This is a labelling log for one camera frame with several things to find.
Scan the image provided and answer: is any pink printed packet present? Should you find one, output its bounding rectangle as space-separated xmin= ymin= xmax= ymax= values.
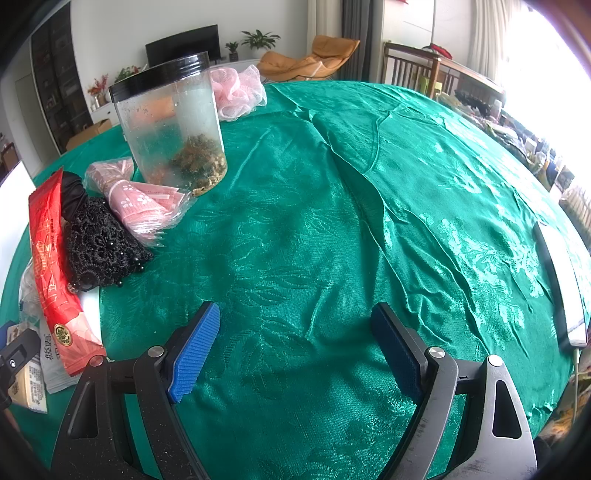
xmin=85 ymin=157 xmax=192 ymax=247

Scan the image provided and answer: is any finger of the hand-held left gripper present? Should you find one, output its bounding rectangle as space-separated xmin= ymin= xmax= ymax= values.
xmin=0 ymin=328 xmax=42 ymax=409

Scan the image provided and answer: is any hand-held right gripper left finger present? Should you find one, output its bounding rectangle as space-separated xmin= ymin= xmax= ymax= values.
xmin=51 ymin=301 xmax=221 ymax=480

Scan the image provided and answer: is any pile of household clutter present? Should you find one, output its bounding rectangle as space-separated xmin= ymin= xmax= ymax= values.
xmin=434 ymin=88 xmax=591 ymax=222

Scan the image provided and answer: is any white flat device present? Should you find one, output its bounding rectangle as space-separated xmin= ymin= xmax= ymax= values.
xmin=533 ymin=222 xmax=589 ymax=348

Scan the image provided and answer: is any white cable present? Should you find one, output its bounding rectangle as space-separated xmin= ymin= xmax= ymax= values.
xmin=573 ymin=346 xmax=583 ymax=416

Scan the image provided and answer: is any orange lounge chair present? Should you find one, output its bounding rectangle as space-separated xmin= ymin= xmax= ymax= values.
xmin=256 ymin=34 xmax=361 ymax=84

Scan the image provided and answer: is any brown cardboard box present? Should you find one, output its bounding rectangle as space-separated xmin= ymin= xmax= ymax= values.
xmin=67 ymin=119 xmax=113 ymax=151

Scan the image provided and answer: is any grey curtain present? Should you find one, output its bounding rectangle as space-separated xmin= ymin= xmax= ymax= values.
xmin=342 ymin=0 xmax=372 ymax=81

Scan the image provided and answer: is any pink mesh bath sponge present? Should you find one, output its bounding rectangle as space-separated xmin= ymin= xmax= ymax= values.
xmin=210 ymin=65 xmax=269 ymax=121

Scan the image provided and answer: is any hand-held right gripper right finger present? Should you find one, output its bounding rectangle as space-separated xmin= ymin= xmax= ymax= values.
xmin=370 ymin=302 xmax=539 ymax=480

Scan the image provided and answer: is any black lace hair net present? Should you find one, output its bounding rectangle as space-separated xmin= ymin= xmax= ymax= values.
xmin=60 ymin=172 xmax=155 ymax=292

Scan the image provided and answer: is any white printed packet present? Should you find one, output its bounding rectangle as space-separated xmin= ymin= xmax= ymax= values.
xmin=18 ymin=258 xmax=100 ymax=393

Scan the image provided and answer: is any green tablecloth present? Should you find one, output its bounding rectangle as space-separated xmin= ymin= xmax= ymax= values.
xmin=0 ymin=80 xmax=591 ymax=480

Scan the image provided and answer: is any white sheer curtain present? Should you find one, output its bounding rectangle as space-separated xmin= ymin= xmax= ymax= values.
xmin=471 ymin=0 xmax=522 ymax=84

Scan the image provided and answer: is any black television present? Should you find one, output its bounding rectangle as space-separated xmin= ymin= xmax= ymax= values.
xmin=145 ymin=24 xmax=221 ymax=70

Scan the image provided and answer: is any long red packet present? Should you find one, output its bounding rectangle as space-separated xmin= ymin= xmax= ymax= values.
xmin=28 ymin=168 xmax=107 ymax=377

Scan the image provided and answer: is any red flower arrangement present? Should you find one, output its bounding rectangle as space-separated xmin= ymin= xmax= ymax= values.
xmin=88 ymin=76 xmax=109 ymax=108

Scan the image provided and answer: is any beige tissue pack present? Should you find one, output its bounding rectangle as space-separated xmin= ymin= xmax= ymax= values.
xmin=7 ymin=357 xmax=49 ymax=414

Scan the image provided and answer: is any white cardboard box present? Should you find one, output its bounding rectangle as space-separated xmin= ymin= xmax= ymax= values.
xmin=0 ymin=159 xmax=35 ymax=296

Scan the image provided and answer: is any large green potted plant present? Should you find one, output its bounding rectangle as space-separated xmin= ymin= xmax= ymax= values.
xmin=241 ymin=29 xmax=281 ymax=51

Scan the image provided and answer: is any tall black display cabinet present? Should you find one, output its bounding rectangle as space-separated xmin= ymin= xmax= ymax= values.
xmin=30 ymin=14 xmax=93 ymax=155

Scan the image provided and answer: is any clear jar black lid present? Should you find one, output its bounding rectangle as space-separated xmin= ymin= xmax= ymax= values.
xmin=108 ymin=52 xmax=228 ymax=197

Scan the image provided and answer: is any wooden chair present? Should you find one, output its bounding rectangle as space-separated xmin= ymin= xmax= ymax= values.
xmin=383 ymin=41 xmax=504 ymax=102

